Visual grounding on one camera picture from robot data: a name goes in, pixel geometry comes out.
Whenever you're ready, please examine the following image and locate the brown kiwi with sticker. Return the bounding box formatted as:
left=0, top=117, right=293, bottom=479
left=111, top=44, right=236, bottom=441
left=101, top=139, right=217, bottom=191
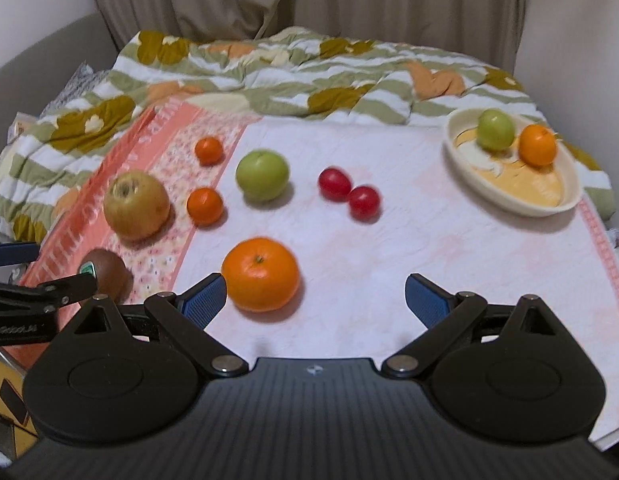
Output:
left=78, top=248, right=134, bottom=304

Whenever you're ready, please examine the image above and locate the large orange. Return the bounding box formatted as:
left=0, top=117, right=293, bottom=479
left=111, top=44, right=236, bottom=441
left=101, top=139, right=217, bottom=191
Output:
left=518, top=124, right=558, bottom=167
left=221, top=237, right=301, bottom=313

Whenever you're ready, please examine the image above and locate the small mandarin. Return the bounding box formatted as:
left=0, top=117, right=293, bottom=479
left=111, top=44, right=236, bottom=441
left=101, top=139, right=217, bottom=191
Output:
left=195, top=136, right=224, bottom=166
left=186, top=188, right=225, bottom=226

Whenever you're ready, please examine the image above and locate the red cherry tomato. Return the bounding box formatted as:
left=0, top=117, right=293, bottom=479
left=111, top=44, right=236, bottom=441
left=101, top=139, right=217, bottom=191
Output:
left=318, top=167, right=353, bottom=202
left=347, top=185, right=381, bottom=221

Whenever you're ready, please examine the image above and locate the green apple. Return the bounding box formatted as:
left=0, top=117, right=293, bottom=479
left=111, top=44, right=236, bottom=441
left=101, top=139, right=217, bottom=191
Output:
left=235, top=150, right=290, bottom=202
left=477, top=108, right=515, bottom=152

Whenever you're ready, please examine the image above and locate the pink floral tablecloth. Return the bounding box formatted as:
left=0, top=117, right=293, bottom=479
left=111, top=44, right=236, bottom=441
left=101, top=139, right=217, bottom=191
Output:
left=24, top=103, right=619, bottom=445

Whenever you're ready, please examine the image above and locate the cream plate with cartoon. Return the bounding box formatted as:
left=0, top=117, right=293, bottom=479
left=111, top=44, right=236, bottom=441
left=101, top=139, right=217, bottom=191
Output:
left=443, top=108, right=583, bottom=218

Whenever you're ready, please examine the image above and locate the grey sofa backrest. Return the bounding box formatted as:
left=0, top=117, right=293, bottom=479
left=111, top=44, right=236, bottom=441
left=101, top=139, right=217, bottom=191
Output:
left=0, top=13, right=118, bottom=152

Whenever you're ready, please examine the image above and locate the grey patterned pillow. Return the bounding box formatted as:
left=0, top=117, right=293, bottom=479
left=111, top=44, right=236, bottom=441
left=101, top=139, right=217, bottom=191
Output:
left=40, top=62, right=109, bottom=117

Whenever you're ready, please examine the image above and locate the green striped floral quilt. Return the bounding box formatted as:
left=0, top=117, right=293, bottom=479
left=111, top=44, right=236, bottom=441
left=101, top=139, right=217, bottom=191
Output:
left=0, top=26, right=618, bottom=246

